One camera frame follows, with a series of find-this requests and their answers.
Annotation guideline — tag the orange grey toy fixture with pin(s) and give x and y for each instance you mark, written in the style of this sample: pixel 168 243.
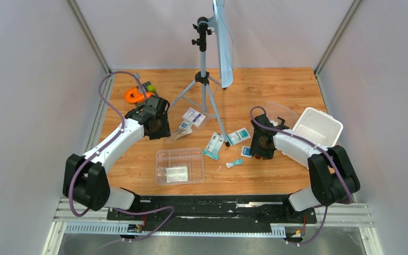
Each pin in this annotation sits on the orange grey toy fixture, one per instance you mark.
pixel 135 95

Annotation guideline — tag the small teal tube sachet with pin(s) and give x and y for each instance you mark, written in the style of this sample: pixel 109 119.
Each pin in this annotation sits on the small teal tube sachet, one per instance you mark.
pixel 234 163

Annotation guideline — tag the small blue white sachet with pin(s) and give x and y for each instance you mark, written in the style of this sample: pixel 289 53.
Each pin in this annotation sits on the small blue white sachet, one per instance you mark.
pixel 185 124

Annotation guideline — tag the white gauze pad packet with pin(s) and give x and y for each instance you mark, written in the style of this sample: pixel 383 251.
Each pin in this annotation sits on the white gauze pad packet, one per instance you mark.
pixel 176 174

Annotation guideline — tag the white tablet panel on tripod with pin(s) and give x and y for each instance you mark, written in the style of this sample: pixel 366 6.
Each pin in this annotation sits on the white tablet panel on tripod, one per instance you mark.
pixel 224 44

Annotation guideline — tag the white boxed gauze pack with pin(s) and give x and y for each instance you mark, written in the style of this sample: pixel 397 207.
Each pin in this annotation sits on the white boxed gauze pack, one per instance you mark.
pixel 194 117

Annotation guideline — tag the blue square alcohol pad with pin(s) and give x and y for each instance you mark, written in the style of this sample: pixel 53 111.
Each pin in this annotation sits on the blue square alcohol pad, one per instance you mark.
pixel 246 152

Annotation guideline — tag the teal white wipe packet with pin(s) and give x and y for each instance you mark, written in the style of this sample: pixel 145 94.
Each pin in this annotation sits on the teal white wipe packet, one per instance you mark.
pixel 238 136

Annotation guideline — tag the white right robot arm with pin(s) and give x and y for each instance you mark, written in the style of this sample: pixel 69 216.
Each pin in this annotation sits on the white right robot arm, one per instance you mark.
pixel 332 175

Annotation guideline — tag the clear compartment tray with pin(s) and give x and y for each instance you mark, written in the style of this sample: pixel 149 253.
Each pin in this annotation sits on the clear compartment tray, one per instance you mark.
pixel 190 157

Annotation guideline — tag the grey tripod stand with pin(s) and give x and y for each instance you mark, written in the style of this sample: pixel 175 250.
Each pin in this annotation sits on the grey tripod stand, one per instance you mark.
pixel 208 105

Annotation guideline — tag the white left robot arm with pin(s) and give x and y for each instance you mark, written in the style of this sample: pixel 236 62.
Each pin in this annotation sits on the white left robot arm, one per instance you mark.
pixel 85 176

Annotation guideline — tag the cotton swab bag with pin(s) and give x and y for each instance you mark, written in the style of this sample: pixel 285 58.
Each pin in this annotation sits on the cotton swab bag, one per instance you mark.
pixel 180 133

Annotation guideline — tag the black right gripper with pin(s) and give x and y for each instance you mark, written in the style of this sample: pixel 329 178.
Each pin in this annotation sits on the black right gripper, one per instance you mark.
pixel 266 154

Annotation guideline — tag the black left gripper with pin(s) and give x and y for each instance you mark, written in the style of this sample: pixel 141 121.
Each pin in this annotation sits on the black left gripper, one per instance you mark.
pixel 166 132

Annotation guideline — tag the clear plastic lid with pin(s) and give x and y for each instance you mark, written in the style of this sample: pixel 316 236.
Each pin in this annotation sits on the clear plastic lid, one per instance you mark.
pixel 280 114

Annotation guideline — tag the white plastic box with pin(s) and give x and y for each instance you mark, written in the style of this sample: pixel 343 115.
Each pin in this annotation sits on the white plastic box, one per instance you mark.
pixel 318 127

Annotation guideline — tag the long white teal packet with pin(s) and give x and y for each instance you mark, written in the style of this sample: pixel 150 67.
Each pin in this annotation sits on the long white teal packet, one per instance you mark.
pixel 214 145

